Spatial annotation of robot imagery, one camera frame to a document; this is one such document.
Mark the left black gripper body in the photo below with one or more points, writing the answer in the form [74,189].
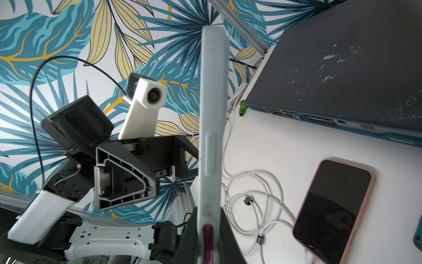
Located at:
[129,171]

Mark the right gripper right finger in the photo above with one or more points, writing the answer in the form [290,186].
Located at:
[229,251]

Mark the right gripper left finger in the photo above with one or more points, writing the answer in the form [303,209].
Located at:
[187,252]

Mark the pink-edged black phone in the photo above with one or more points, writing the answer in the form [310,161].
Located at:
[332,210]

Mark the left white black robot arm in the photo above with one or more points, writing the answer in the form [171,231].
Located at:
[47,233]

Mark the green clamp tool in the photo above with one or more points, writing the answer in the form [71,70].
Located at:
[242,108]

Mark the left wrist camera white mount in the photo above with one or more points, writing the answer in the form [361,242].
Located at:
[147,97]

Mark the green handled screwdriver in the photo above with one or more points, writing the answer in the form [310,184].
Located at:
[417,237]

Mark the grey network switch box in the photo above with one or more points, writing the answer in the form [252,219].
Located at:
[356,67]

